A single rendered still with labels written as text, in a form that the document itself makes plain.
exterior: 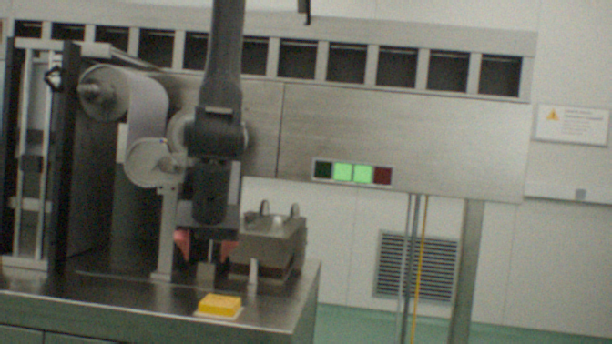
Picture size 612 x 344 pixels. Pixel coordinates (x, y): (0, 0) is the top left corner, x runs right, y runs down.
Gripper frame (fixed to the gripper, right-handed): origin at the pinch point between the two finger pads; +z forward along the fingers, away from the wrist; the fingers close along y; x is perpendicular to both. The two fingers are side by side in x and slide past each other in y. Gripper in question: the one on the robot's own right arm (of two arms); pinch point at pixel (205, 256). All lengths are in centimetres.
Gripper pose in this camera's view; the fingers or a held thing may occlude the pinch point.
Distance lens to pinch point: 90.7
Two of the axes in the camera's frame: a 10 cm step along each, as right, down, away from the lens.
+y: -9.8, -0.8, -1.9
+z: -1.8, 8.3, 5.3
